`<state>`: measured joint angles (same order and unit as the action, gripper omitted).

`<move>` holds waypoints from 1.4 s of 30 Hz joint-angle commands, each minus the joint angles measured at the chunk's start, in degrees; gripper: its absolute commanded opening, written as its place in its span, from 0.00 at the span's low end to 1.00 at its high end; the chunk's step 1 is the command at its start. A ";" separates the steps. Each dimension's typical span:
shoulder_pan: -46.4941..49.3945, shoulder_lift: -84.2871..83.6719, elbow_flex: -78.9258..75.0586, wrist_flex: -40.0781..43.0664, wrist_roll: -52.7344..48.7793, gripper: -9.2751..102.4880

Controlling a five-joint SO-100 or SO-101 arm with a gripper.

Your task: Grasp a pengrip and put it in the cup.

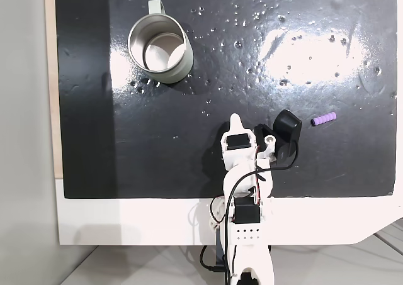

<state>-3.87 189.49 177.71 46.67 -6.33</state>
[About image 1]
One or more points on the purple pen grip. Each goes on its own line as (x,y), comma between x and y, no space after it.
(323,119)

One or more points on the black table mat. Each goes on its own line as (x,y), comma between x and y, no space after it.
(176,140)

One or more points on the sage green steel mug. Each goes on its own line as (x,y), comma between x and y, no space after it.
(185,61)

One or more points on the black camera box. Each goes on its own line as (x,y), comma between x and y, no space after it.
(287,126)

